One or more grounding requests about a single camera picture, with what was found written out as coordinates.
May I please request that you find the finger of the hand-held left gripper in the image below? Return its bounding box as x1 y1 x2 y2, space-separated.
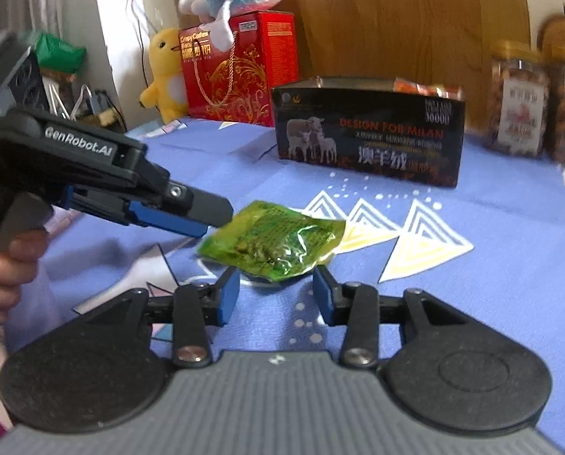
161 180 235 227
127 200 208 238

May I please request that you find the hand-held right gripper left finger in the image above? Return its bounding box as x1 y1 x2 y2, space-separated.
119 265 242 369

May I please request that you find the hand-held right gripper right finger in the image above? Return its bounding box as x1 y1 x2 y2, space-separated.
311 265 457 369

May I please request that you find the clear green pickle packet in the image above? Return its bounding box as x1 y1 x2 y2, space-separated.
196 200 347 282

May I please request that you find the black printed cardboard box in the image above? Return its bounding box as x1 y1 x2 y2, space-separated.
270 76 468 190

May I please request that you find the person's left hand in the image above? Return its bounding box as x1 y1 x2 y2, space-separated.
0 229 51 328

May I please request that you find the grey power adapter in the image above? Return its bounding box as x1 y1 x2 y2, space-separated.
88 89 111 115

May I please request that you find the green plastic bag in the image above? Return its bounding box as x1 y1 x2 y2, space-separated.
33 31 87 75

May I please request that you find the yellow plush toy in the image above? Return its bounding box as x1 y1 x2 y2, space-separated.
139 26 191 124

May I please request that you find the blue printed bedsheet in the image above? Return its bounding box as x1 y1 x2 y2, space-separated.
3 118 565 455

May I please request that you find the orange foil snack packet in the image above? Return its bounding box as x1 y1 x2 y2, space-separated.
393 77 463 101

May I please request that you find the wooden headboard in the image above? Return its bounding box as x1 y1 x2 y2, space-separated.
167 0 545 130

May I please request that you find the red gift bag rope handle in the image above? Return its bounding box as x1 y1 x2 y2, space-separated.
178 9 299 128

